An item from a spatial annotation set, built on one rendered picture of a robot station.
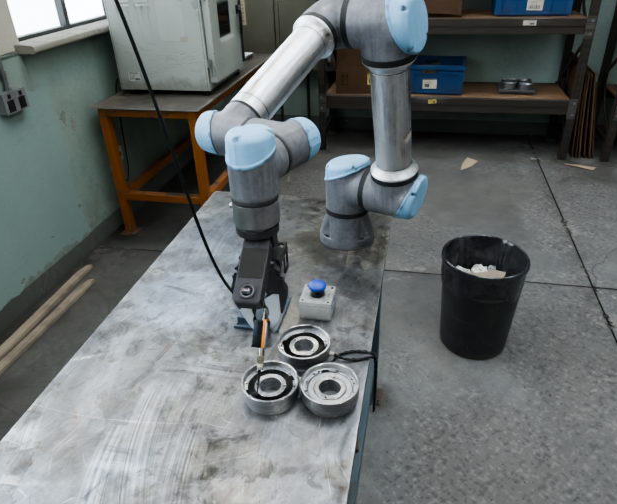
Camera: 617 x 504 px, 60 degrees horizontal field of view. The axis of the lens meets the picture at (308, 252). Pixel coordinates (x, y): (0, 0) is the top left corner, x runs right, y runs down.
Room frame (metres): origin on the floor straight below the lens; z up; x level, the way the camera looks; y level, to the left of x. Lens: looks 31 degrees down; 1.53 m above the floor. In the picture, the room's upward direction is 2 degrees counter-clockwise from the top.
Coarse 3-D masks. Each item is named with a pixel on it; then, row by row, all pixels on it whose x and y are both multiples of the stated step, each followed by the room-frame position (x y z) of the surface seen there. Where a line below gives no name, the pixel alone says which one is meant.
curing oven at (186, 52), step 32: (128, 0) 3.07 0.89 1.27; (160, 0) 3.03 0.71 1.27; (192, 0) 2.99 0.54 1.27; (224, 0) 3.25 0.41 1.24; (160, 32) 3.03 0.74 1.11; (192, 32) 2.99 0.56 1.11; (224, 32) 3.20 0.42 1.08; (128, 64) 3.08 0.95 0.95; (160, 64) 3.04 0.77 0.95; (192, 64) 3.00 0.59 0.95; (224, 64) 3.12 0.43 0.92
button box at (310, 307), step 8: (304, 288) 0.99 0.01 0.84; (328, 288) 0.99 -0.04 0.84; (304, 296) 0.96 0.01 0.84; (312, 296) 0.96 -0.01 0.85; (320, 296) 0.96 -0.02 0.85; (328, 296) 0.96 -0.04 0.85; (304, 304) 0.94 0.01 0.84; (312, 304) 0.94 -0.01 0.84; (320, 304) 0.93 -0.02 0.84; (328, 304) 0.93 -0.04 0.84; (304, 312) 0.94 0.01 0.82; (312, 312) 0.94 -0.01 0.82; (320, 312) 0.93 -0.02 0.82; (328, 312) 0.93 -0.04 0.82; (328, 320) 0.93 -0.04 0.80
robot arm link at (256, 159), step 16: (240, 128) 0.78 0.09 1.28; (256, 128) 0.78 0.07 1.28; (240, 144) 0.74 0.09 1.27; (256, 144) 0.74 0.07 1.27; (272, 144) 0.76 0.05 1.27; (240, 160) 0.74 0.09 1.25; (256, 160) 0.74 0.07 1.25; (272, 160) 0.75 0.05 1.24; (288, 160) 0.79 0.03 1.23; (240, 176) 0.74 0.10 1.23; (256, 176) 0.73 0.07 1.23; (272, 176) 0.75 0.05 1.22; (240, 192) 0.74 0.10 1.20; (256, 192) 0.73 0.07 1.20; (272, 192) 0.75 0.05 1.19
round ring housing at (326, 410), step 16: (320, 368) 0.75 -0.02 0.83; (336, 368) 0.75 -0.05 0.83; (304, 384) 0.71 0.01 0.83; (320, 384) 0.71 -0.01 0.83; (336, 384) 0.72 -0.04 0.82; (352, 384) 0.71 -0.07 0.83; (304, 400) 0.68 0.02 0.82; (352, 400) 0.66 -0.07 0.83; (320, 416) 0.66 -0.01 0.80; (336, 416) 0.66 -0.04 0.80
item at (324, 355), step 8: (288, 328) 0.86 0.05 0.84; (296, 328) 0.86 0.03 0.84; (304, 328) 0.87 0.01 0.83; (312, 328) 0.86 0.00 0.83; (320, 328) 0.85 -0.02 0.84; (280, 336) 0.83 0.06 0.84; (288, 336) 0.85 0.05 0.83; (304, 336) 0.84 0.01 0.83; (320, 336) 0.84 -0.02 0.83; (328, 336) 0.83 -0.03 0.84; (280, 344) 0.82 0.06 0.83; (296, 344) 0.83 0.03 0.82; (304, 344) 0.84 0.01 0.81; (312, 344) 0.83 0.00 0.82; (328, 344) 0.80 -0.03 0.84; (280, 352) 0.79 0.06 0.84; (296, 352) 0.80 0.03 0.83; (304, 352) 0.80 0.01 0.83; (312, 352) 0.80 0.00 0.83; (328, 352) 0.80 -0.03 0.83; (288, 360) 0.77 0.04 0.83; (296, 360) 0.77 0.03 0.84; (304, 360) 0.77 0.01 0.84; (312, 360) 0.77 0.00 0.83; (320, 360) 0.78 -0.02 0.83; (296, 368) 0.77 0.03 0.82; (304, 368) 0.77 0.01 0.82
